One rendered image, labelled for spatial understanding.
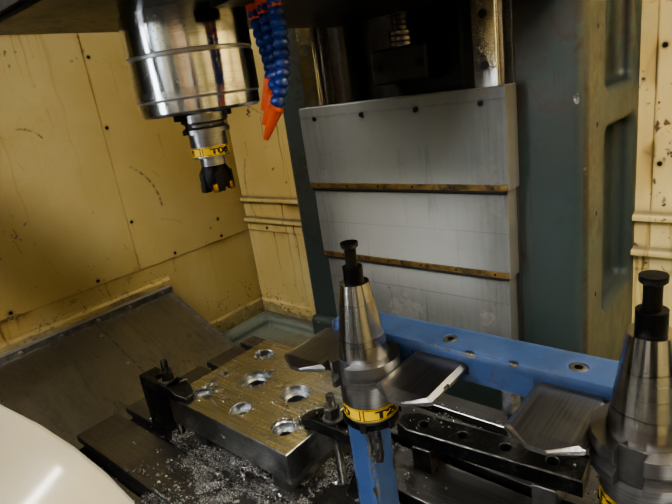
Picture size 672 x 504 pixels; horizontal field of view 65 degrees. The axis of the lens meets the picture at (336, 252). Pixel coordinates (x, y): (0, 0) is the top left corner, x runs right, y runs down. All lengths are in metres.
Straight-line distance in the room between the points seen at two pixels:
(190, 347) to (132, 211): 0.48
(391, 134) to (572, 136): 0.33
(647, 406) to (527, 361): 0.11
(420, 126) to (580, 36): 0.29
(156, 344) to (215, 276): 0.42
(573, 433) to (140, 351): 1.46
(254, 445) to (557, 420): 0.51
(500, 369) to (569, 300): 0.60
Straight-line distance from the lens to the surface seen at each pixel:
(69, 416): 1.58
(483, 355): 0.45
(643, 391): 0.36
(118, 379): 1.64
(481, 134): 0.96
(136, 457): 1.02
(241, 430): 0.83
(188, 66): 0.67
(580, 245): 1.00
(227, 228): 2.04
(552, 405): 0.42
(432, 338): 0.48
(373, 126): 1.08
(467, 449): 0.78
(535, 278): 1.05
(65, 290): 1.77
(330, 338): 0.53
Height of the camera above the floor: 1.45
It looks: 17 degrees down
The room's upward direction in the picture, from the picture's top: 8 degrees counter-clockwise
